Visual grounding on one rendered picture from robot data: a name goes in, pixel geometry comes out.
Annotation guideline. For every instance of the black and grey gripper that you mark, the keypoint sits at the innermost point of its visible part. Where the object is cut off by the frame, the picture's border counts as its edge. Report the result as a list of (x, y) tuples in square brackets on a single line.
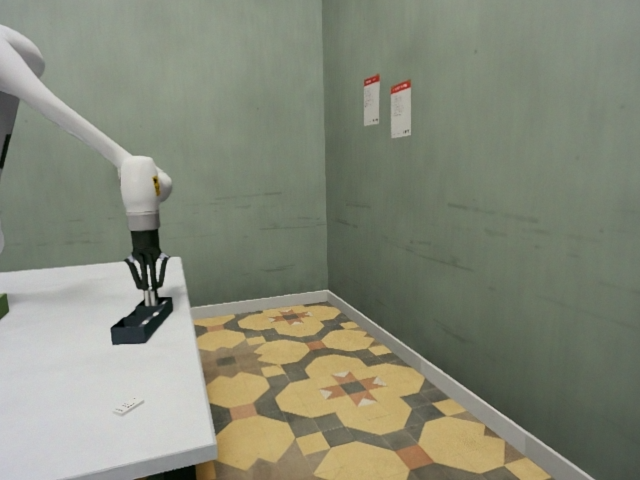
[(146, 251)]

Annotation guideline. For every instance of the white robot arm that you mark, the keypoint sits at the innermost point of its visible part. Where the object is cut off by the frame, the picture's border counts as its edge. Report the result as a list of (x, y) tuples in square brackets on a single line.
[(141, 189)]

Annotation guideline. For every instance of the black rack of three bins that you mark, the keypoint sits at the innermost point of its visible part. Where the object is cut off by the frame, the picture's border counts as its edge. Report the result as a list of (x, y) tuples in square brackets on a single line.
[(140, 325)]

